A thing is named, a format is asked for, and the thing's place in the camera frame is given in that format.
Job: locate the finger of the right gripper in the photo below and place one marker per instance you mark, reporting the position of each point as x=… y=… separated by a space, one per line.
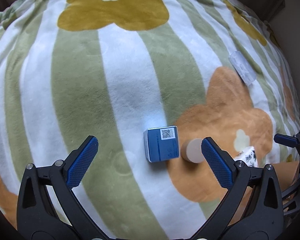
x=287 y=140

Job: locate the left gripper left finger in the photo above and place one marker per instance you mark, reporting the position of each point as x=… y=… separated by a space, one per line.
x=47 y=207

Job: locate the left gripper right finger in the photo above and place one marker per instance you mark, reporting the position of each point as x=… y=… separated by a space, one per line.
x=252 y=207

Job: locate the black white patterned tissue pack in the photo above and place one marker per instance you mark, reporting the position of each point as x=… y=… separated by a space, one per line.
x=248 y=156

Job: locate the small blue cube box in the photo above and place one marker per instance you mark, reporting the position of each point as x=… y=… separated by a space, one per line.
x=161 y=144

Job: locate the open cardboard box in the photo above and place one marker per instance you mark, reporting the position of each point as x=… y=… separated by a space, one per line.
x=286 y=172

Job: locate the beige round wooden lid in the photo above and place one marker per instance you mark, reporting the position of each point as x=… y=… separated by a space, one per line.
x=191 y=151

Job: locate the clear wrapped tissue pack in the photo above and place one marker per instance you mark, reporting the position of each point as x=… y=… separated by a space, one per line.
x=242 y=67

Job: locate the floral striped fleece blanket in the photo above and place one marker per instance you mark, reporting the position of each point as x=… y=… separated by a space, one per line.
x=115 y=68

